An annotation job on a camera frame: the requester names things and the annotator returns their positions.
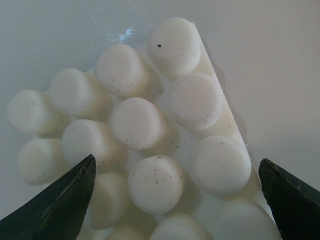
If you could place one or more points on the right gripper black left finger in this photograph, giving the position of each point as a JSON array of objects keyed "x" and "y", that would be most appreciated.
[{"x": 56, "y": 213}]

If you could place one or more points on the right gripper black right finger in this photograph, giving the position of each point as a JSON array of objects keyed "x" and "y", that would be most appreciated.
[{"x": 294, "y": 204}]

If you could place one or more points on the white studded base plate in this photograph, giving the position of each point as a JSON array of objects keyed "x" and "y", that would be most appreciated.
[{"x": 143, "y": 146}]

